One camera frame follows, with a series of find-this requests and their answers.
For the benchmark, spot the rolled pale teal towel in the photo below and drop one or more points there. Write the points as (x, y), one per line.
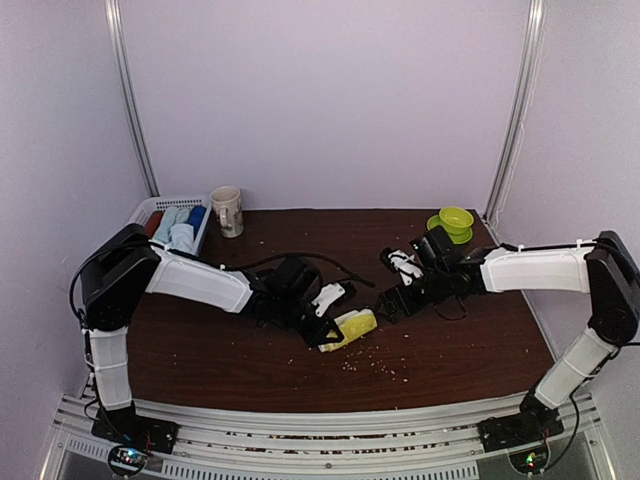
(182, 216)

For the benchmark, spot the rolled dark blue towel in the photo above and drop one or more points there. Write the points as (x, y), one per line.
(196, 217)

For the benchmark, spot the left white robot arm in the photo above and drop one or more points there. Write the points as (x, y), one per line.
(132, 270)

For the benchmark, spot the aluminium front rail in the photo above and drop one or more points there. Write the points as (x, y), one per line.
(439, 442)

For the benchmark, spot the left aluminium frame post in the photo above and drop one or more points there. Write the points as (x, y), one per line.
(118, 41)

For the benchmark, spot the right aluminium frame post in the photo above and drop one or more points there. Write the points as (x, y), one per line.
(515, 128)

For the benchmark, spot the light blue towel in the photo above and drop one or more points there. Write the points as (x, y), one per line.
(182, 238)
(162, 235)

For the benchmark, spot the rolled light blue towel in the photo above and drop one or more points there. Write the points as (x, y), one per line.
(162, 235)

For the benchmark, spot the aluminium frame post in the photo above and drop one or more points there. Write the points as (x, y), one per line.
(118, 41)
(515, 128)

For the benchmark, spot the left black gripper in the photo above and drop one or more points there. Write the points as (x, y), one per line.
(319, 336)

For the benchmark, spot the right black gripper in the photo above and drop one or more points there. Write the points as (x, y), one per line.
(391, 305)

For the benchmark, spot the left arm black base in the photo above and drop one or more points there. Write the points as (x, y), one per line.
(143, 433)

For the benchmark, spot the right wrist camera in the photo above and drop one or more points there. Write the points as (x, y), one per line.
(399, 262)

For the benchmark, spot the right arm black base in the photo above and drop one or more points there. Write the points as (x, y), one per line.
(498, 433)

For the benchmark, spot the beige ceramic mug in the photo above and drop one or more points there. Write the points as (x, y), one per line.
(226, 202)

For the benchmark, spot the rolled brown towel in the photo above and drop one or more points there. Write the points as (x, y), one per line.
(153, 222)

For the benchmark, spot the green cup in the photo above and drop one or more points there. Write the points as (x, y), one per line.
(455, 220)

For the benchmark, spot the green saucer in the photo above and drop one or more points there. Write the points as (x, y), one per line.
(434, 221)

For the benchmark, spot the yellow green patterned towel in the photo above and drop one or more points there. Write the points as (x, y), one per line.
(353, 324)

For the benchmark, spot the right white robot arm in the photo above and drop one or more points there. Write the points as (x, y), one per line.
(592, 283)

